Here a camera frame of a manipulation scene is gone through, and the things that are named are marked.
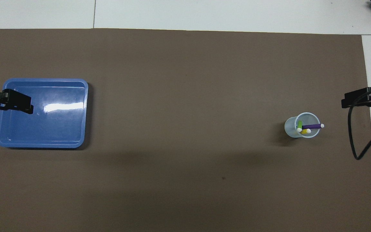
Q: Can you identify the translucent plastic cup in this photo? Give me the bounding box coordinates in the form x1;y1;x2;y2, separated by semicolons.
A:
284;112;320;139

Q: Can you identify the brown table mat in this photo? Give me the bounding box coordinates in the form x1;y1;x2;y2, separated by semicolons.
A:
0;28;371;232

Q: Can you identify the blue plastic tray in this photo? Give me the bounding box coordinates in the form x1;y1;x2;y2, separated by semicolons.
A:
0;78;89;149

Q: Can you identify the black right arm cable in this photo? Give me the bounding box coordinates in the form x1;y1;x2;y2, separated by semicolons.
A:
347;87;371;160

